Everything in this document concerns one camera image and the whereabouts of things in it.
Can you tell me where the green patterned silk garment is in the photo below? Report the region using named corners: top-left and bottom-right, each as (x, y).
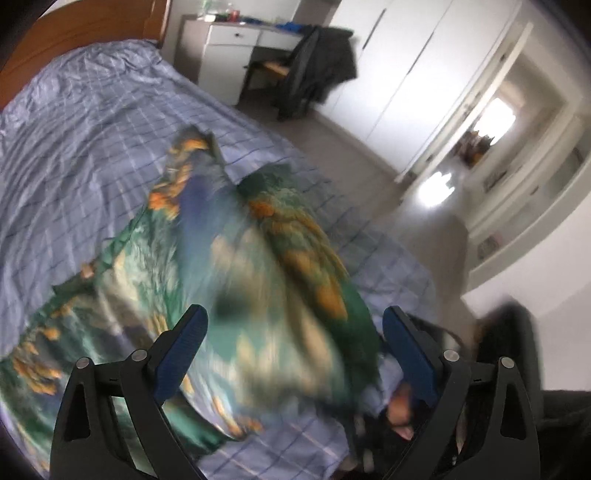
top-left (1, 128), bottom-right (380, 474)

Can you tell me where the white shelf unit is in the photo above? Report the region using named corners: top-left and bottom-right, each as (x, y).
top-left (465, 24), bottom-right (590, 291)

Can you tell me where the blue checked bed sheet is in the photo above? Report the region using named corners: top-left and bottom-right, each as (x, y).
top-left (1, 40), bottom-right (436, 479)

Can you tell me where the white wardrobe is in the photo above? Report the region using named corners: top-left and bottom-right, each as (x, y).
top-left (317, 0), bottom-right (521, 174)

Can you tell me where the white desk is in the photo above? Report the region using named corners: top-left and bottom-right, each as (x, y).
top-left (173, 15), bottom-right (301, 106)

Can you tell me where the wooden chair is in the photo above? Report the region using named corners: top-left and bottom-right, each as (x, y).
top-left (239, 47), bottom-right (290, 100)

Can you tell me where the wooden headboard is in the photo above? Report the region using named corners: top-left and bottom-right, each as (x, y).
top-left (1, 1), bottom-right (172, 106)

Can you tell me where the black jacket on chair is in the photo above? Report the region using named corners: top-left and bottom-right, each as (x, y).
top-left (274, 25), bottom-right (356, 120)

